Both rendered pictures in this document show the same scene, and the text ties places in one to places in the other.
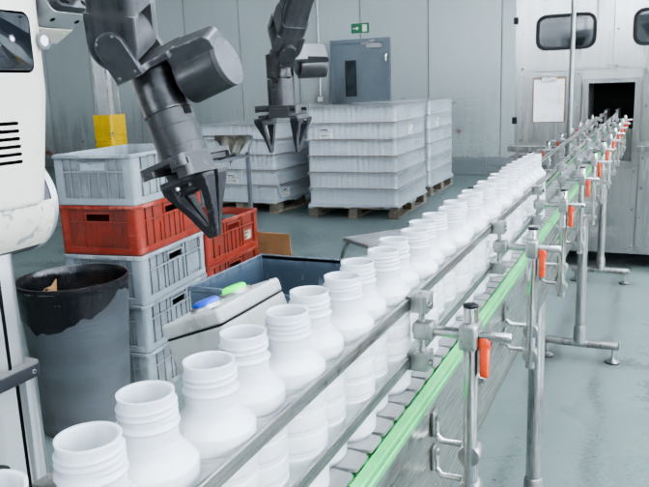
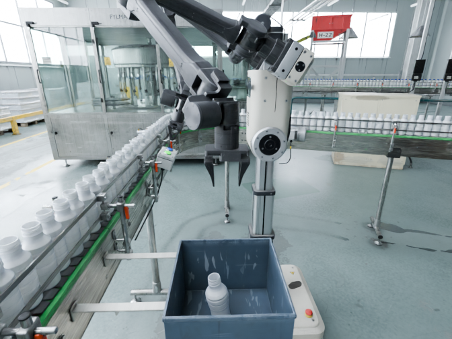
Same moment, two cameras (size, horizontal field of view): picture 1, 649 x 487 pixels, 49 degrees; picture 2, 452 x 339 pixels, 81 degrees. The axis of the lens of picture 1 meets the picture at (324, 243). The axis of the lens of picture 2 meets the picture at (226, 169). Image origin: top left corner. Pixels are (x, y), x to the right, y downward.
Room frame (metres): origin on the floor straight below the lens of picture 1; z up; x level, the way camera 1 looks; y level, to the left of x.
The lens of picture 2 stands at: (2.09, -0.20, 1.48)
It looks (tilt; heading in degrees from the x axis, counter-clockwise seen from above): 20 degrees down; 154
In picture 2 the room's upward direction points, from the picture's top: straight up
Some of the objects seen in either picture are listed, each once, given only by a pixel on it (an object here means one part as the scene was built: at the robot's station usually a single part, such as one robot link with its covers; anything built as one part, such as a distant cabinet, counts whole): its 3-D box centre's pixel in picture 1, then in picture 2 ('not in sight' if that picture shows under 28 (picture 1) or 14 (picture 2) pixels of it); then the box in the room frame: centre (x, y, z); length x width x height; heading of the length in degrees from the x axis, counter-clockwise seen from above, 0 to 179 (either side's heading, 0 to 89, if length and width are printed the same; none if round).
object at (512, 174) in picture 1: (507, 210); (18, 273); (1.49, -0.39, 1.08); 0.06 x 0.06 x 0.17
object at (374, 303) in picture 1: (359, 335); (135, 157); (0.74, -0.03, 1.08); 0.06 x 0.06 x 0.17
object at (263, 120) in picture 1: (275, 130); (233, 167); (1.55, 0.09, 1.26); 0.07 x 0.07 x 0.09; 66
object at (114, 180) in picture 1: (130, 172); not in sight; (3.37, 0.90, 1.00); 0.61 x 0.41 x 0.22; 163
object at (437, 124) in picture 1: (405, 145); not in sight; (9.55, -1.11, 0.59); 1.25 x 1.03 x 1.17; 156
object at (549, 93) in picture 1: (549, 99); not in sight; (5.22, -1.64, 1.22); 0.23 x 0.03 x 0.32; 65
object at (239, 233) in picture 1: (203, 234); not in sight; (4.06, 0.69, 0.55); 0.61 x 0.41 x 0.22; 158
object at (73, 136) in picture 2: not in sight; (151, 90); (-3.56, 0.94, 1.18); 2.88 x 2.73 x 2.35; 65
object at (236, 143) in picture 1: (233, 150); not in sight; (6.29, 0.77, 0.85); 0.36 x 0.12 x 0.27; 65
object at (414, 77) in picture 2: not in sight; (417, 70); (-1.30, 5.81, 1.55); 0.17 x 0.15 x 0.42; 47
